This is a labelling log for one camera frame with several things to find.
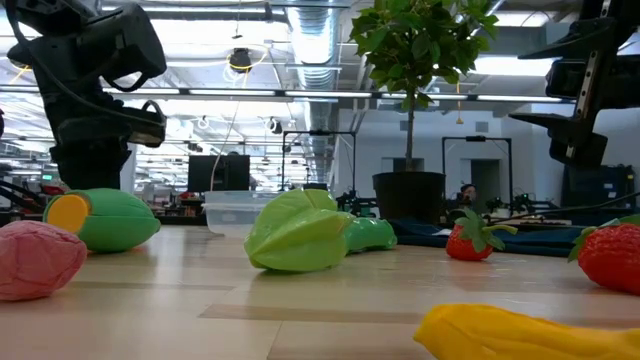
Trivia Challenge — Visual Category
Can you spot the light green toy starfruit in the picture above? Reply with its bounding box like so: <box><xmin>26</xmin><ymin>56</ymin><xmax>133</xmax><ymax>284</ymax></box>
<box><xmin>243</xmin><ymin>188</ymin><xmax>357</xmax><ymax>274</ymax></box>

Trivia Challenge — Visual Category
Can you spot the black ceiling camera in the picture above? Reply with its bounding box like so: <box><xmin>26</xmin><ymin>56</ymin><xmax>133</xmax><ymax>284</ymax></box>
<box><xmin>228</xmin><ymin>47</ymin><xmax>253</xmax><ymax>72</ymax></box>

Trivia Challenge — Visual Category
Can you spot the person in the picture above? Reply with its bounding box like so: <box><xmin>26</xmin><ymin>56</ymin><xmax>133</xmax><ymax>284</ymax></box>
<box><xmin>458</xmin><ymin>183</ymin><xmax>479</xmax><ymax>207</ymax></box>

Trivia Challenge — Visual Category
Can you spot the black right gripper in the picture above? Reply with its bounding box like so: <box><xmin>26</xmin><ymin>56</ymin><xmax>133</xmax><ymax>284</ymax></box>
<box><xmin>509</xmin><ymin>0</ymin><xmax>640</xmax><ymax>169</ymax></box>

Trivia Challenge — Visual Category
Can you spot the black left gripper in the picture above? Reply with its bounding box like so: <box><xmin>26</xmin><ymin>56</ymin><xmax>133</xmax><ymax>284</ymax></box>
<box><xmin>7</xmin><ymin>3</ymin><xmax>169</xmax><ymax>191</ymax></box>

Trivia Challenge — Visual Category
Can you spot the pink round toy fruit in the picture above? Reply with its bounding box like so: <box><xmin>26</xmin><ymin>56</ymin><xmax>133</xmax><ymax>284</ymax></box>
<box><xmin>0</xmin><ymin>220</ymin><xmax>89</xmax><ymax>302</ymax></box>

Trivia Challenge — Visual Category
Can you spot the black metal rig frame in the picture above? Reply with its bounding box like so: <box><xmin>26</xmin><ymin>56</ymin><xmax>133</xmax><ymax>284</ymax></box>
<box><xmin>441</xmin><ymin>135</ymin><xmax>514</xmax><ymax>206</ymax></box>
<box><xmin>281</xmin><ymin>129</ymin><xmax>358</xmax><ymax>194</ymax></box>

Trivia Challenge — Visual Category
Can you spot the green toy cucumber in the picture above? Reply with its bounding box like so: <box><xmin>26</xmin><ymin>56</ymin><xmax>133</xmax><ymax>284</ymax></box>
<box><xmin>344</xmin><ymin>216</ymin><xmax>399</xmax><ymax>254</ymax></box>

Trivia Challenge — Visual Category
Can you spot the potted green plant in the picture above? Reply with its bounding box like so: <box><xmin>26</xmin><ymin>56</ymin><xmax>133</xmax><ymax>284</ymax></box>
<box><xmin>348</xmin><ymin>0</ymin><xmax>501</xmax><ymax>225</ymax></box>

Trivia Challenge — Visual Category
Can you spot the clear plastic tupperware container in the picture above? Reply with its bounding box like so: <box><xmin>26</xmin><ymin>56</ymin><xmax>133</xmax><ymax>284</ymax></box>
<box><xmin>202</xmin><ymin>189</ymin><xmax>281</xmax><ymax>238</ymax></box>

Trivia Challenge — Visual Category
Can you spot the white building column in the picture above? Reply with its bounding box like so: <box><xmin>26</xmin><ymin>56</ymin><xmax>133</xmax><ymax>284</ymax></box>
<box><xmin>119</xmin><ymin>148</ymin><xmax>137</xmax><ymax>195</ymax></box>

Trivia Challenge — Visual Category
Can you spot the black computer monitor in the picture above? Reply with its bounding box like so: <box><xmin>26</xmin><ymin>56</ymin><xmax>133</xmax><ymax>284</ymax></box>
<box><xmin>188</xmin><ymin>154</ymin><xmax>251</xmax><ymax>194</ymax></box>

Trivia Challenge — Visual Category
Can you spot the dark blue folded cloth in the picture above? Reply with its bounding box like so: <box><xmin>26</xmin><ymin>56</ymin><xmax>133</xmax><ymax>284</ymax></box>
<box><xmin>388</xmin><ymin>217</ymin><xmax>589</xmax><ymax>259</ymax></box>

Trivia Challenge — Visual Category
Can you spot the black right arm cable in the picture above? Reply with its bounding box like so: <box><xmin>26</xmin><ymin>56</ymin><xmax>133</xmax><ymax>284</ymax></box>
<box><xmin>492</xmin><ymin>191</ymin><xmax>640</xmax><ymax>225</ymax></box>

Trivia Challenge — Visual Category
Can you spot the black cabinet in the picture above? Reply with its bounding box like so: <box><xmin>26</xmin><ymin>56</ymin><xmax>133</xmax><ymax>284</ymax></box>
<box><xmin>562</xmin><ymin>163</ymin><xmax>637</xmax><ymax>224</ymax></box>

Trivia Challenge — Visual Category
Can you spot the green toy fruit yellow end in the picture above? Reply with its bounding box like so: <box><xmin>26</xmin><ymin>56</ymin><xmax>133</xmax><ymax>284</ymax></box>
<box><xmin>42</xmin><ymin>187</ymin><xmax>162</xmax><ymax>254</ymax></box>

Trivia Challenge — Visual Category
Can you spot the black aluminium table frame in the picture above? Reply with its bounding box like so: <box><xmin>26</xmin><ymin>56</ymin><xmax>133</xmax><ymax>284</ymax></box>
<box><xmin>0</xmin><ymin>209</ymin><xmax>207</xmax><ymax>227</ymax></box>

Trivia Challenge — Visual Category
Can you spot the yellow toy chili pepper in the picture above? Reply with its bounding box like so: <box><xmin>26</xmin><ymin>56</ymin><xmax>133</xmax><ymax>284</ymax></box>
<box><xmin>413</xmin><ymin>303</ymin><xmax>640</xmax><ymax>360</ymax></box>

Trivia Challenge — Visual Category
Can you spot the silver ceiling duct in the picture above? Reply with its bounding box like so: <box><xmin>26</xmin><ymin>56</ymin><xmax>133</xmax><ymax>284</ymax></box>
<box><xmin>285</xmin><ymin>0</ymin><xmax>342</xmax><ymax>184</ymax></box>

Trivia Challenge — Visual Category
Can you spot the red toy strawberry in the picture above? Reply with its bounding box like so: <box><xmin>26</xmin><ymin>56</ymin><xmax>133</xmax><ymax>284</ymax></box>
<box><xmin>445</xmin><ymin>207</ymin><xmax>520</xmax><ymax>262</ymax></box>
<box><xmin>567</xmin><ymin>213</ymin><xmax>640</xmax><ymax>296</ymax></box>

